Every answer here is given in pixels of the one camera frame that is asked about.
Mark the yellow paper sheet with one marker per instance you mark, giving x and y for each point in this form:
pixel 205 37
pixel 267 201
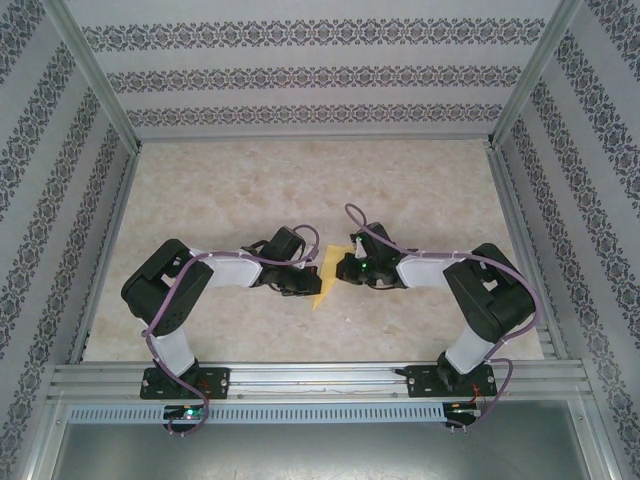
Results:
pixel 327 280

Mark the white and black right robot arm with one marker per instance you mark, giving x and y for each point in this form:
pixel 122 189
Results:
pixel 422 272

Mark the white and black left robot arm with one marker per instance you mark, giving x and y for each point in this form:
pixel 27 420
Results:
pixel 235 272

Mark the grey metal sheet panel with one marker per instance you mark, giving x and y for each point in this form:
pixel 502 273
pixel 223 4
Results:
pixel 320 450

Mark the right control board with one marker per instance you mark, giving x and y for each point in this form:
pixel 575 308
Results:
pixel 465 410

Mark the left control board green LED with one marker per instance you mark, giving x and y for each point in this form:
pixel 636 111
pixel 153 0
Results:
pixel 187 412

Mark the thin aluminium wall strip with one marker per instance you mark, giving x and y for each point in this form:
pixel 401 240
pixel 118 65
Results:
pixel 315 138

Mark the aluminium mounting rail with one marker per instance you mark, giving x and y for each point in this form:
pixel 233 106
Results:
pixel 320 375

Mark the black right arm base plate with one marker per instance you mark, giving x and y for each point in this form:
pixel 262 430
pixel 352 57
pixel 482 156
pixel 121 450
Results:
pixel 420 385

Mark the aluminium table edge rail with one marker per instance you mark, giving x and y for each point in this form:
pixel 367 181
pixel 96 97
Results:
pixel 515 215
pixel 112 235

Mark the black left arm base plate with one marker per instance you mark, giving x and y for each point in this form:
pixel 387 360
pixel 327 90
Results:
pixel 220 382

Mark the aluminium frame post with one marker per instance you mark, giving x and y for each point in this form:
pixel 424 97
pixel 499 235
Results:
pixel 537 75
pixel 95 75

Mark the aluminium frame bar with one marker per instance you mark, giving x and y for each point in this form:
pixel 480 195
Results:
pixel 597 440
pixel 45 440

